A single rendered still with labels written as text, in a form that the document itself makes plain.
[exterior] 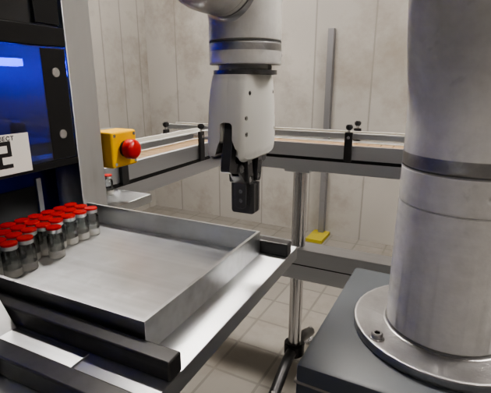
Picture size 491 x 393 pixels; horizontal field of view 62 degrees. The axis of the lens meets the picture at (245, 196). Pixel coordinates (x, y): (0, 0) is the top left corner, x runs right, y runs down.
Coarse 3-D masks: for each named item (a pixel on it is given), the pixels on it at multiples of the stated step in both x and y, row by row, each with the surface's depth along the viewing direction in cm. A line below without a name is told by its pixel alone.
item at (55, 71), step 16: (32, 0) 62; (48, 0) 64; (32, 16) 63; (48, 16) 65; (48, 48) 65; (48, 64) 65; (64, 64) 68; (48, 80) 66; (64, 80) 68; (48, 96) 66; (64, 96) 69; (48, 112) 66; (64, 112) 69; (64, 128) 69; (64, 144) 70
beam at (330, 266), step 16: (304, 256) 145; (320, 256) 142; (336, 256) 140; (352, 256) 140; (368, 256) 140; (384, 256) 140; (288, 272) 150; (304, 272) 147; (320, 272) 144; (336, 272) 141; (352, 272) 139; (384, 272) 134
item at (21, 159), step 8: (0, 136) 59; (8, 136) 60; (16, 136) 62; (24, 136) 63; (16, 144) 62; (24, 144) 63; (0, 152) 60; (16, 152) 62; (24, 152) 63; (8, 160) 61; (16, 160) 62; (24, 160) 63; (8, 168) 61; (16, 168) 62; (24, 168) 63; (32, 168) 65; (0, 176) 60
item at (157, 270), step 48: (96, 240) 65; (144, 240) 65; (192, 240) 65; (240, 240) 61; (0, 288) 46; (48, 288) 50; (96, 288) 50; (144, 288) 50; (192, 288) 44; (144, 336) 37
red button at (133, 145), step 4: (128, 140) 81; (132, 140) 81; (136, 140) 82; (124, 144) 80; (128, 144) 80; (132, 144) 80; (136, 144) 81; (124, 148) 80; (128, 148) 80; (132, 148) 80; (136, 148) 81; (140, 148) 82; (124, 152) 80; (128, 152) 80; (132, 152) 80; (136, 152) 81; (140, 152) 83; (124, 156) 81; (128, 156) 81; (132, 156) 81; (136, 156) 82
